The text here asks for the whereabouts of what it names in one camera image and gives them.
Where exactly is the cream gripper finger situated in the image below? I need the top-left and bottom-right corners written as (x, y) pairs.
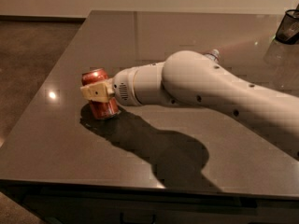
top-left (80, 79), bottom-right (115, 103)

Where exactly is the red coke can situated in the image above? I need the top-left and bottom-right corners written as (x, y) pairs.
top-left (80, 68), bottom-right (119, 119)

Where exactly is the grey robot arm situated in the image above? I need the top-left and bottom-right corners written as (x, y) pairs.
top-left (80, 50), bottom-right (299, 159)

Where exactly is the clear empty plastic bottle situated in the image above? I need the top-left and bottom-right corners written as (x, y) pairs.
top-left (204, 49), bottom-right (220, 63)

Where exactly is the black mesh cup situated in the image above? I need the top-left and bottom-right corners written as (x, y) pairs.
top-left (276, 9), bottom-right (299, 45)

